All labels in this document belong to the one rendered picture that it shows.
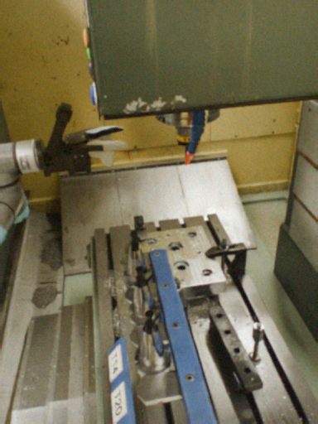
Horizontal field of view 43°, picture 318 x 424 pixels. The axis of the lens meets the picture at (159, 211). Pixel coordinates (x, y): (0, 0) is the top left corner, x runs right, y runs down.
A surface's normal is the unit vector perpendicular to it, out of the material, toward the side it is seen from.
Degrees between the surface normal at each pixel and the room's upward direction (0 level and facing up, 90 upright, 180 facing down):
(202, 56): 90
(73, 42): 90
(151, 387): 0
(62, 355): 7
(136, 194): 25
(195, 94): 90
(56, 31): 90
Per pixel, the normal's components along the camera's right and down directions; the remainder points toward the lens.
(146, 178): 0.03, -0.56
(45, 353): -0.07, -0.91
